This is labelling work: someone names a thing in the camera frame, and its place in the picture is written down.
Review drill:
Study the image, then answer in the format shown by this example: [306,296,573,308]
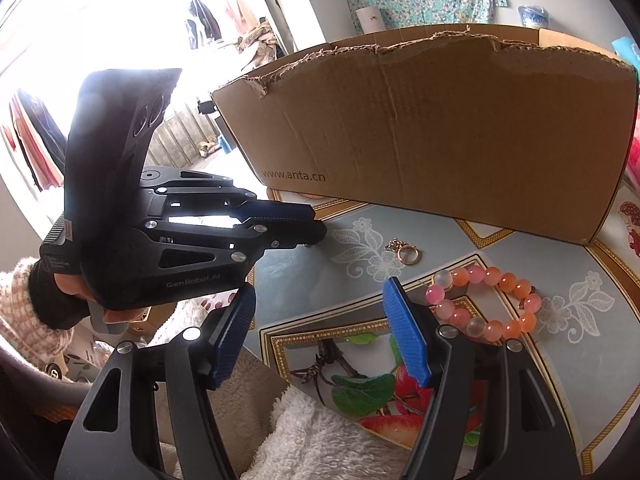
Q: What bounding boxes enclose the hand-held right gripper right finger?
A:
[382,276,591,480]

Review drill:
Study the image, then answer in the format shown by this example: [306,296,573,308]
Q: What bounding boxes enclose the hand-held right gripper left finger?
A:
[55,284,258,480]

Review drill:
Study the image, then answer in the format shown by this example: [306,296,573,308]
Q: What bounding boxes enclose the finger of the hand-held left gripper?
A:
[142,219,328,273]
[141,164,317,226]

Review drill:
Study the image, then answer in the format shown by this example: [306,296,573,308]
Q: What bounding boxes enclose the gold ring with chain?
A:
[384,236,423,266]

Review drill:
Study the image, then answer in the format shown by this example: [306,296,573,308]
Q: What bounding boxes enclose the pink peach bead bracelet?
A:
[425,265,543,343]

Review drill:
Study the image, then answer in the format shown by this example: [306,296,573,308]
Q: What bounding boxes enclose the brown cardboard box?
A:
[210,22,640,247]

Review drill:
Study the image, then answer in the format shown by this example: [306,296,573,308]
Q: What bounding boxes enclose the person's left forearm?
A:
[0,257,88,341]

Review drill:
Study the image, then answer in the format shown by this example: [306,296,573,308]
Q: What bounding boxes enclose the person's left hand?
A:
[52,270,151,326]

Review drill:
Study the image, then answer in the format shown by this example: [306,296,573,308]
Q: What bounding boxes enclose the fruit print tablecloth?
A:
[240,195,640,466]

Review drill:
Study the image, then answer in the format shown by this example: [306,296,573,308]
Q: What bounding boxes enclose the hanging striped cloth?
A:
[7,87,68,191]

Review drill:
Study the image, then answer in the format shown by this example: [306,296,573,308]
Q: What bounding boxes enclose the white fluffy garment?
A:
[150,300,416,480]

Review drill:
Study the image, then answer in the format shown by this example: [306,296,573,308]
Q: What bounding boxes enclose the hanging dark jacket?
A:
[185,0,223,48]

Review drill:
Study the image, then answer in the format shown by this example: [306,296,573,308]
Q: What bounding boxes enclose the hanging pink garment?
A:
[222,0,251,36]

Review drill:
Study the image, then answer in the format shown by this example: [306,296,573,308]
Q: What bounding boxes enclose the white paper roll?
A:
[355,5,386,33]

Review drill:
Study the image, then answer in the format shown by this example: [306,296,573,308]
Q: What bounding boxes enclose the blue water bottle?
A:
[517,5,551,28]

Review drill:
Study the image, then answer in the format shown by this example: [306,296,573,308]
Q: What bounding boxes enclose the blue printed blanket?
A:
[612,35,640,61]

